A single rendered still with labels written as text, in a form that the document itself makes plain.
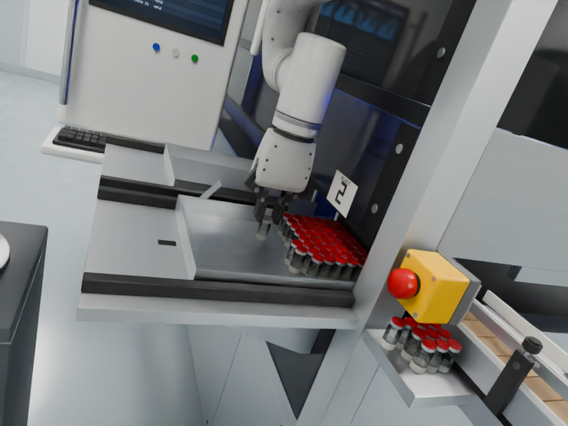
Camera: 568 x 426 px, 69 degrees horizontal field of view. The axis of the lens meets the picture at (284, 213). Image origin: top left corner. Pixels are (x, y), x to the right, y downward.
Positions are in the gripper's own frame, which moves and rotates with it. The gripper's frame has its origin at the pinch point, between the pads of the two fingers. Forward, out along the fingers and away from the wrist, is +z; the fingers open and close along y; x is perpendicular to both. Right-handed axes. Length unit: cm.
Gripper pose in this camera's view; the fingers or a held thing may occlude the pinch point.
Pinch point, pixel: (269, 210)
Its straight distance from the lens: 78.8
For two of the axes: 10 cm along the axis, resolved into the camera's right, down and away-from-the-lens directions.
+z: -2.9, 8.9, 3.5
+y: -9.0, -1.4, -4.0
